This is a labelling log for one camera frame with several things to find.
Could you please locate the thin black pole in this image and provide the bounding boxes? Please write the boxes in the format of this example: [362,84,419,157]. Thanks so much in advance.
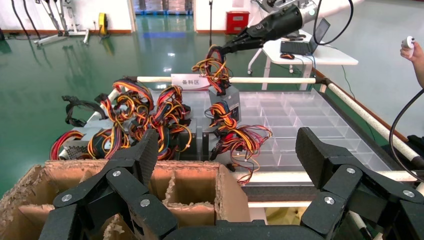
[208,0,214,47]

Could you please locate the white cart rail pipe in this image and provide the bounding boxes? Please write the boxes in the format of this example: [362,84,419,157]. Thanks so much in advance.
[85,88,121,124]
[231,169,419,184]
[247,201,314,209]
[326,82,424,167]
[136,76,317,85]

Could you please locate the brown divided cardboard box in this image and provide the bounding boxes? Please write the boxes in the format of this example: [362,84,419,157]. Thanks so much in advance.
[0,159,253,240]

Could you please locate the clear plastic divider tray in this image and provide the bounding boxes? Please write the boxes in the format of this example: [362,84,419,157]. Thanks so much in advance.
[185,88,393,173]

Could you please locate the white label sign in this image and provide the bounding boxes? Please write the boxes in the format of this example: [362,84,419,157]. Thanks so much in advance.
[170,73,211,91]

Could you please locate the red wall cabinet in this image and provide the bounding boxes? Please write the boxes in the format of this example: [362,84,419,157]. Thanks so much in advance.
[225,10,251,36]

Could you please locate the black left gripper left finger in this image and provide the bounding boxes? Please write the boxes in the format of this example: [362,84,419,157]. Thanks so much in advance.
[39,128,180,240]

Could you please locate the white handheld controller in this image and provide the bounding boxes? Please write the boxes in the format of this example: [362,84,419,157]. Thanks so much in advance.
[401,35,416,51]

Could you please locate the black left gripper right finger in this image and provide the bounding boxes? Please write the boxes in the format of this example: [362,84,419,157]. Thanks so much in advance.
[294,126,424,240]

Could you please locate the white metal floor stand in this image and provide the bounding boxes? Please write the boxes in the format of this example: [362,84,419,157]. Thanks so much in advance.
[33,0,92,46]

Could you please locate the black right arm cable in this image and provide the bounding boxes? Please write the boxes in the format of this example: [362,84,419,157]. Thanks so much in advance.
[312,0,355,46]

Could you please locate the power supply with black cables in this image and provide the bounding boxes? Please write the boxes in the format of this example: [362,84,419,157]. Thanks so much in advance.
[61,93,115,133]

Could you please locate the person hand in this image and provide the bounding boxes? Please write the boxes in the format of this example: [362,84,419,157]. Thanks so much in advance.
[399,42,424,64]

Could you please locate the dark laptop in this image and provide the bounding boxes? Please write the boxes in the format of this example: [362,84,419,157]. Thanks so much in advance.
[279,17,331,56]

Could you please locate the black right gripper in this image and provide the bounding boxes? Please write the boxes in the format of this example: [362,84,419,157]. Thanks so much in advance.
[221,4,303,56]

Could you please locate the yellow hose reel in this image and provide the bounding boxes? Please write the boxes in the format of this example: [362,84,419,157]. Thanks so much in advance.
[97,12,109,36]

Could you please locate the person forearm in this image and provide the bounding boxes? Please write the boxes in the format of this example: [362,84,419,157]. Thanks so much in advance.
[413,59,424,90]

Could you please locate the white desk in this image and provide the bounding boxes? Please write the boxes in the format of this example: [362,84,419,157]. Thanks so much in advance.
[247,29,360,91]

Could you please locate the thick black hanging cable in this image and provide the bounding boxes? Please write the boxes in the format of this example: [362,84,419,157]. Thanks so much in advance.
[389,89,424,182]

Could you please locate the power supply with red cables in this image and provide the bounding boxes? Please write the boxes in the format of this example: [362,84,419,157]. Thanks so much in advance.
[48,128,99,162]

